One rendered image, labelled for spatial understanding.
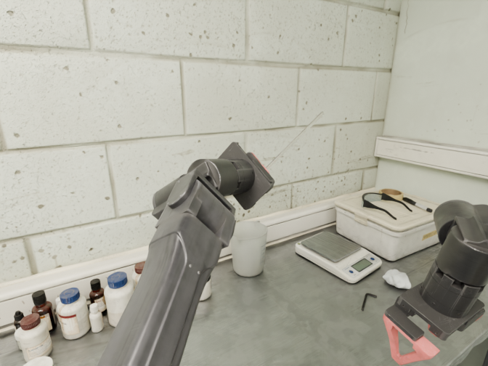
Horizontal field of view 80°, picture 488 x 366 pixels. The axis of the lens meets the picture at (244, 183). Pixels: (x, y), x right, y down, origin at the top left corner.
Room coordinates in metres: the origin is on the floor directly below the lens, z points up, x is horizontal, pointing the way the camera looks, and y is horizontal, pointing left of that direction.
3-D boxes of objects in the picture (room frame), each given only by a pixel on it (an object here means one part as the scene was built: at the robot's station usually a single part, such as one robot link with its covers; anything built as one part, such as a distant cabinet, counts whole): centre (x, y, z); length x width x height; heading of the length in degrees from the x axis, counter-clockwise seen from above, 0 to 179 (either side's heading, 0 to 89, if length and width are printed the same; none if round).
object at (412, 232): (1.10, -0.61, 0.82); 0.37 x 0.31 x 0.14; 118
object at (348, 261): (0.93, -0.34, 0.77); 0.26 x 0.19 x 0.05; 37
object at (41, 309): (0.60, 0.51, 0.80); 0.04 x 0.04 x 0.11
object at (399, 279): (0.78, -0.49, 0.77); 0.08 x 0.08 x 0.04; 37
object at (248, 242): (0.88, -0.02, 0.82); 0.18 x 0.13 x 0.15; 157
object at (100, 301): (0.67, 0.40, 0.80); 0.04 x 0.04 x 0.10
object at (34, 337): (0.53, 0.48, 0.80); 0.06 x 0.06 x 0.10
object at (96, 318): (0.60, 0.38, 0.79); 0.03 x 0.03 x 0.07
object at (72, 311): (0.60, 0.43, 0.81); 0.06 x 0.06 x 0.11
